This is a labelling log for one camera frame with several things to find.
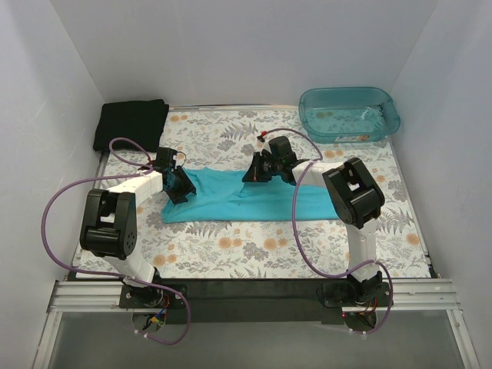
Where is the turquoise t-shirt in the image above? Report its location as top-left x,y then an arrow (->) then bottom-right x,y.
160,167 -> 339,224

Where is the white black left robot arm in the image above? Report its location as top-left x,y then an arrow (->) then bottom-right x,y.
79,148 -> 196,308

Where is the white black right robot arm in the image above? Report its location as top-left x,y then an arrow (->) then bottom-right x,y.
242,132 -> 385,306

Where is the folded black t-shirt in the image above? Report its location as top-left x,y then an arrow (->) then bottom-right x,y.
92,99 -> 169,152

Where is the teal transparent plastic bin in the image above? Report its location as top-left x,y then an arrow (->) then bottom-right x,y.
298,87 -> 401,144

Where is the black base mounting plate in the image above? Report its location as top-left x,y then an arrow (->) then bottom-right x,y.
118,278 -> 390,324

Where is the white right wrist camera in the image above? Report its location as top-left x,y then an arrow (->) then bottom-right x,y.
257,131 -> 272,158

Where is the aluminium frame rail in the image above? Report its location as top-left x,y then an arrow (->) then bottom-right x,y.
33,278 -> 479,368

